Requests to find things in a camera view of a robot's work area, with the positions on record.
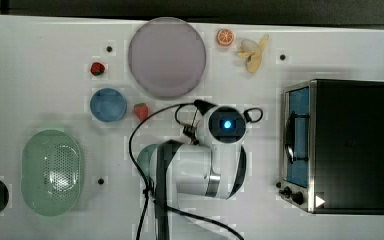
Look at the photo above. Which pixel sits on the black toaster oven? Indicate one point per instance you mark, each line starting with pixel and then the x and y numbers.
pixel 332 147

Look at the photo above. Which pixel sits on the grey round plate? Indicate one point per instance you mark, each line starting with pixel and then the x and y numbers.
pixel 167 57

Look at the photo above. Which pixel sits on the light red strawberry toy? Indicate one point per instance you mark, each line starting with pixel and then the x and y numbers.
pixel 141 111

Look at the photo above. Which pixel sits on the peeled banana toy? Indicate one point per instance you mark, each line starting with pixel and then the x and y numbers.
pixel 251 52

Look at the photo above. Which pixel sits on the green colander basket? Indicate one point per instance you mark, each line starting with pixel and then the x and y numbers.
pixel 52 172

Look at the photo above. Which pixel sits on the blue bowl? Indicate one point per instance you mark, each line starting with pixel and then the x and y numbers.
pixel 108 105

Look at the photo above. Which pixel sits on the orange slice toy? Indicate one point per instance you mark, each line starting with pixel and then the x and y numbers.
pixel 224 37

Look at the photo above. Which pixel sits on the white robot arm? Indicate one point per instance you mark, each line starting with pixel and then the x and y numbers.
pixel 215 166

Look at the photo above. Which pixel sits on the small dark red strawberry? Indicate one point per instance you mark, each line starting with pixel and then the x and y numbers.
pixel 97 69

